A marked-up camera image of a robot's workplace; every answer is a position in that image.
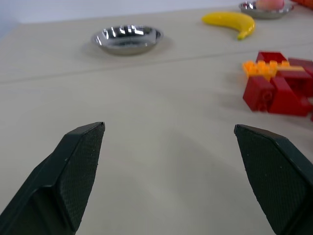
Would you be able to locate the steel bowl with fruit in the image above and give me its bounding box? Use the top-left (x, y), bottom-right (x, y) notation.
top-left (238, 0), bottom-right (295, 20)

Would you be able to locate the empty steel bowl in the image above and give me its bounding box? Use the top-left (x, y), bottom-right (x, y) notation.
top-left (91, 24), bottom-right (164, 56)

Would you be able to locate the yellow banana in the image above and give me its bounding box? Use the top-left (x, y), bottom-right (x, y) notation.
top-left (201, 11), bottom-right (256, 41)

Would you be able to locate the pink peach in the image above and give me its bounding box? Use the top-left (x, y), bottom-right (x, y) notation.
top-left (254, 0), bottom-right (286, 10)

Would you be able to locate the orange toy brick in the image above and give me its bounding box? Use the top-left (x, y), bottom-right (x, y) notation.
top-left (242, 60), bottom-right (291, 81)

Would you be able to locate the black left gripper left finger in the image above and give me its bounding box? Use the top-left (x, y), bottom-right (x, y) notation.
top-left (0, 121), bottom-right (106, 235)

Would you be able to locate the red toy block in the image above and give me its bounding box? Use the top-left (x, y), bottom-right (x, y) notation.
top-left (242, 76), bottom-right (276, 113)
top-left (276, 57), bottom-right (313, 96)
top-left (255, 51), bottom-right (289, 65)
top-left (268, 76), bottom-right (313, 117)

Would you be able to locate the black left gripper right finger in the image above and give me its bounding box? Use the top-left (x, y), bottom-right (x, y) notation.
top-left (234, 124), bottom-right (313, 235)

